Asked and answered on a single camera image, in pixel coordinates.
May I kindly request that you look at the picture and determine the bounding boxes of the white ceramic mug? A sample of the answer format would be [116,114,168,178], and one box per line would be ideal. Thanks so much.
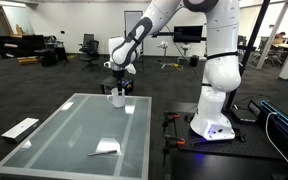
[106,87,126,109]

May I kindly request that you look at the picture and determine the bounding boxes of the black waste bin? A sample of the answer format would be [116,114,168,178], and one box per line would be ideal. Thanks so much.
[189,54,201,68]

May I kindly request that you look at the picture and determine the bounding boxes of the orange black bar clamp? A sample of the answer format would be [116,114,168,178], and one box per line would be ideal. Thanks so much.
[161,111,182,134]
[161,134,187,168]

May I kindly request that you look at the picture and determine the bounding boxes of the black desk with clutter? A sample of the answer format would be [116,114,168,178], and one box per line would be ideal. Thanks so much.
[43,34,69,63]

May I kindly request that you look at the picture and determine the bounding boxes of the small tilted black screen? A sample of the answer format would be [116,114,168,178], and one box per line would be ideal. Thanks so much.
[247,99,262,118]

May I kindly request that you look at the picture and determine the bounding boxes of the white flat box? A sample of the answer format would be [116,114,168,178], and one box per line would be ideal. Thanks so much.
[1,117,41,144]

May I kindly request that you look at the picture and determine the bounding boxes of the black monitor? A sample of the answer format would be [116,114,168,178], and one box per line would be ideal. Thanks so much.
[173,25,204,44]

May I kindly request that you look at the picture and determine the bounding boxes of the grey high-back office chair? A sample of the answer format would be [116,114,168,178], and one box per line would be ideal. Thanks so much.
[82,33,96,48]

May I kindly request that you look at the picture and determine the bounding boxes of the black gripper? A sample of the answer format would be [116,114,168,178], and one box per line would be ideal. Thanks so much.
[112,69,126,97]

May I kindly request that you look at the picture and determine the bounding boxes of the black vertical pole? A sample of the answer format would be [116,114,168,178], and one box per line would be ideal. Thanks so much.
[223,0,272,113]

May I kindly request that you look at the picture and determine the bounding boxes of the white cable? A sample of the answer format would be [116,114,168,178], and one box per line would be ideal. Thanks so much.
[264,111,288,171]

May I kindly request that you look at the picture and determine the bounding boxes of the wooden yellow planks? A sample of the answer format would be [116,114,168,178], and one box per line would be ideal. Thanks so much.
[17,56,40,65]

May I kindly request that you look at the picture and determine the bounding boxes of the black ottoman stool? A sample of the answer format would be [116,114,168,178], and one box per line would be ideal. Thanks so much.
[33,48,59,68]

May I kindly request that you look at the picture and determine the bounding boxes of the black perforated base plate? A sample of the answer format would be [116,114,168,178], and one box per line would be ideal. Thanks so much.
[165,101,285,160]

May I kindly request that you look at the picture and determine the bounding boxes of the black box with blue label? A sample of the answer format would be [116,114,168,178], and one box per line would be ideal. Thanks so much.
[100,75,135,96]

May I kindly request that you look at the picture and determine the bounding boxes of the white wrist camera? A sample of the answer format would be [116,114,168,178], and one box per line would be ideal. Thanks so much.
[125,63,138,75]

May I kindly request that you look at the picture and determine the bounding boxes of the yellow cable on floor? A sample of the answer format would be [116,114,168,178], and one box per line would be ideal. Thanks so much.
[160,62,185,71]

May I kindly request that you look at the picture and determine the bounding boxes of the white tripod stand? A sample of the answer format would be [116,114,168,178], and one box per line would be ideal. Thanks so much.
[157,40,170,58]

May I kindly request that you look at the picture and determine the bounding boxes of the black flat device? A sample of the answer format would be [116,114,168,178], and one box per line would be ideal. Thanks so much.
[230,108,258,124]

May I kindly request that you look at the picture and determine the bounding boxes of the black low cabinet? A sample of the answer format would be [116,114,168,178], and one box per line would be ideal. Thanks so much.
[0,34,47,59]

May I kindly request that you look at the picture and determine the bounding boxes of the black mesh office chair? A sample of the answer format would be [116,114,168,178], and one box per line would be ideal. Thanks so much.
[78,39,102,73]

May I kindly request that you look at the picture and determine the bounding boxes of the seated person in background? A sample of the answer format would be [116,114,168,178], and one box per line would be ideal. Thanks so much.
[273,31,287,45]

